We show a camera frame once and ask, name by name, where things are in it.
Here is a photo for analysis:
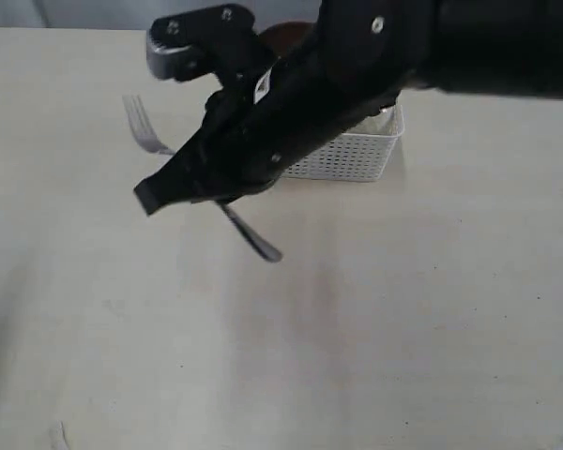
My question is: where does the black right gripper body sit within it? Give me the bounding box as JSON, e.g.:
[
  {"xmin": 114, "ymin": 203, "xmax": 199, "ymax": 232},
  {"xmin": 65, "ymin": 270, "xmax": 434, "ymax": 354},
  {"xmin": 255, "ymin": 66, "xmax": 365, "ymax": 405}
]
[{"xmin": 197, "ymin": 47, "xmax": 398, "ymax": 182}]

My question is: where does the brown wooden plate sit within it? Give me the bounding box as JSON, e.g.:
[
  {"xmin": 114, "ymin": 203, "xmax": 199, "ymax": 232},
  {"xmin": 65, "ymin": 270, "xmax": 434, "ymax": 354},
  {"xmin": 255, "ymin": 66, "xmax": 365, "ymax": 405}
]
[{"xmin": 259, "ymin": 22, "xmax": 314, "ymax": 57}]

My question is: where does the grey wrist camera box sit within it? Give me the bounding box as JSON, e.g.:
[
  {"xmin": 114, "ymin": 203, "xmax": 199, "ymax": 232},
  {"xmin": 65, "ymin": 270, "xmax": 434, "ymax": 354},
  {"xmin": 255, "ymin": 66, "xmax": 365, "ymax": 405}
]
[{"xmin": 145, "ymin": 4, "xmax": 277, "ymax": 87}]

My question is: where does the silver metal fork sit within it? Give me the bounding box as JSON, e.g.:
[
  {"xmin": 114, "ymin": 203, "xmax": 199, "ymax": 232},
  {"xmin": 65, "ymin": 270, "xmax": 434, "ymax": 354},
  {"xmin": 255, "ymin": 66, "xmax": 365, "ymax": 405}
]
[{"xmin": 122, "ymin": 95, "xmax": 282, "ymax": 263}]

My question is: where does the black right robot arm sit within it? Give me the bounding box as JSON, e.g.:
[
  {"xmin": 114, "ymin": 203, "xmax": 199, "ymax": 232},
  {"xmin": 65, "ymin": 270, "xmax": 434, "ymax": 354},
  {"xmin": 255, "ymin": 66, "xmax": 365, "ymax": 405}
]
[{"xmin": 134, "ymin": 1, "xmax": 563, "ymax": 214}]

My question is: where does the white perforated plastic basket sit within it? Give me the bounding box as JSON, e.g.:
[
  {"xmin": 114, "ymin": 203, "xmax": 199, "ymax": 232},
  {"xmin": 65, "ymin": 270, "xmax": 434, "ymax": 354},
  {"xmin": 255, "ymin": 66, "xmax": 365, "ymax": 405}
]
[{"xmin": 283, "ymin": 103, "xmax": 404, "ymax": 183}]

